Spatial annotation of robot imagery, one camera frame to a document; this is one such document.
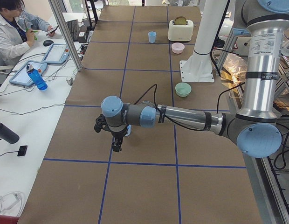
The cream toaster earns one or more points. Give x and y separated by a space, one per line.
180 33

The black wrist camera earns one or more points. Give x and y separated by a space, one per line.
101 124

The pink bowl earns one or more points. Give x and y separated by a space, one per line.
177 48

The near teach pendant tablet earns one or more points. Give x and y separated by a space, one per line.
21 77

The person in white coat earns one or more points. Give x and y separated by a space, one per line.
17 31

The light blue cup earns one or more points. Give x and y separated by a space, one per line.
152 36
128 130

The aluminium frame post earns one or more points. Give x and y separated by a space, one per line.
57 12

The bread slice in toaster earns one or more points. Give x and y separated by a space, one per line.
180 20

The far teach pendant tablet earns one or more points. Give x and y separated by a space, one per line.
56 54

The black computer mouse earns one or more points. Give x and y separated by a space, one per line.
47 43

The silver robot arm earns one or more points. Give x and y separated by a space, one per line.
252 128

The dark grey thermos bottle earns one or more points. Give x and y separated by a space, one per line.
8 135

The small black square device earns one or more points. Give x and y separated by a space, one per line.
22 151

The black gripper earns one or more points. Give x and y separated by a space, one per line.
118 134

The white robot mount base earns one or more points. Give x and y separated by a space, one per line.
198 67

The green bowl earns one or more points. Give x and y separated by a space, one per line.
183 89

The black keyboard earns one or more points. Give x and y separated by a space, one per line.
73 29

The blue water bottle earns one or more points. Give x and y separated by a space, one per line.
36 77

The teach pendant tablet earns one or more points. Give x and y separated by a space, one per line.
56 54
21 77

